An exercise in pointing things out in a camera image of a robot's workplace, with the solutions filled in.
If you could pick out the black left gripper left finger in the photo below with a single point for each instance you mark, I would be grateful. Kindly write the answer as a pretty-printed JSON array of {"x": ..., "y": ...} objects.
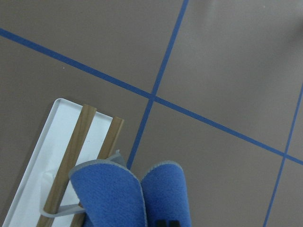
[{"x": 161, "y": 223}]

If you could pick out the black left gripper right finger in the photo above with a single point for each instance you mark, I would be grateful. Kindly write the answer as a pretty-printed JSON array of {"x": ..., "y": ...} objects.
[{"x": 173, "y": 223}]

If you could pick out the blue and grey towel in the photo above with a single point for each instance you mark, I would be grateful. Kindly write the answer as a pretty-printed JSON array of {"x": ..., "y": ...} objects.
[{"x": 112, "y": 196}]

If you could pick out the white towel rack with wooden bars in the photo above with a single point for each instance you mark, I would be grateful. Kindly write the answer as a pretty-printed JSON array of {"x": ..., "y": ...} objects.
[{"x": 45, "y": 161}]

